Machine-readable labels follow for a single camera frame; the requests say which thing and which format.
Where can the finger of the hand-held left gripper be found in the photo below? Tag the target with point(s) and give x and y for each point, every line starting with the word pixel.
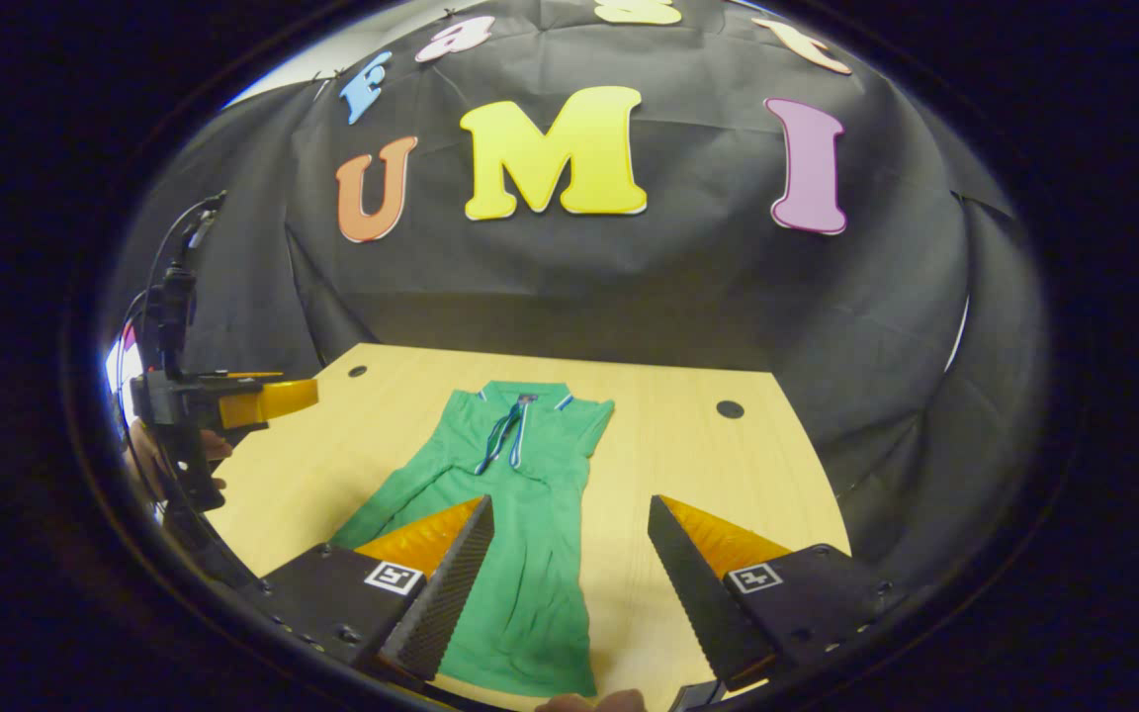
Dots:
pixel 263 403
pixel 243 375

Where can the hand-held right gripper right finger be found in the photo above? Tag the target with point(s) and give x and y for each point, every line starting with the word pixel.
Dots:
pixel 693 593

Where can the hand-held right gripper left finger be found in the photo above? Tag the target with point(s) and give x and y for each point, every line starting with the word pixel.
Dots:
pixel 451 583

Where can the green polo T-shirt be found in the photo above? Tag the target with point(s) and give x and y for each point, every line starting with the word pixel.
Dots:
pixel 530 514

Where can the black backdrop cloth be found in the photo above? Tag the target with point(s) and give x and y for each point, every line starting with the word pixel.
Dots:
pixel 688 277

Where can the row of black backdrop clips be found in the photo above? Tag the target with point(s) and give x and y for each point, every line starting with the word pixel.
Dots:
pixel 340 72

